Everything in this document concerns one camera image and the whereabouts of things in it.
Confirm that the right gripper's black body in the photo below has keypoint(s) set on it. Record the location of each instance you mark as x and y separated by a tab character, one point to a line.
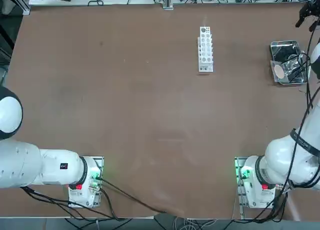
313	8

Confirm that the clear glass stirring rod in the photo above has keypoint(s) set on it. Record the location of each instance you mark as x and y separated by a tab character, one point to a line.
205	21

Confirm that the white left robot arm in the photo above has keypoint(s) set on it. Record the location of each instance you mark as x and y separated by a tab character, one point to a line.
20	165

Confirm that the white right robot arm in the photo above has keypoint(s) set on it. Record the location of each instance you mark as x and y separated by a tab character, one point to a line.
282	152

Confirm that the stainless steel tray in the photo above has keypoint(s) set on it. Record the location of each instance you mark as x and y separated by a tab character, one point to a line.
282	46

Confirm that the white test tube rack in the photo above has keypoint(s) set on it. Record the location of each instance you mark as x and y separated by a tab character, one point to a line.
206	68

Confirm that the aluminium profile post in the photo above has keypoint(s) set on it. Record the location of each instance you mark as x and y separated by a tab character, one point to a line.
168	0

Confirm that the aluminium corner rail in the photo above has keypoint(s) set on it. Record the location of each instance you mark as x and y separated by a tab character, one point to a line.
26	10

